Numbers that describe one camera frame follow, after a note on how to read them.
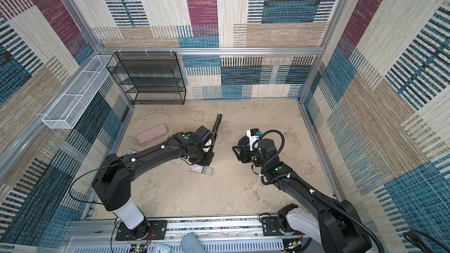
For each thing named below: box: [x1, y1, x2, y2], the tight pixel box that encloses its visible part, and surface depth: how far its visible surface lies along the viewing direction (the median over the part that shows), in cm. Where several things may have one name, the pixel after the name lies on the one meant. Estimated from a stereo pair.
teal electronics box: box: [154, 243, 173, 253], surface depth 69 cm
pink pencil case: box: [137, 123, 168, 145], surface depth 105 cm
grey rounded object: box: [180, 231, 207, 253], surface depth 69 cm
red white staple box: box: [188, 163, 204, 174], surface depth 91 cm
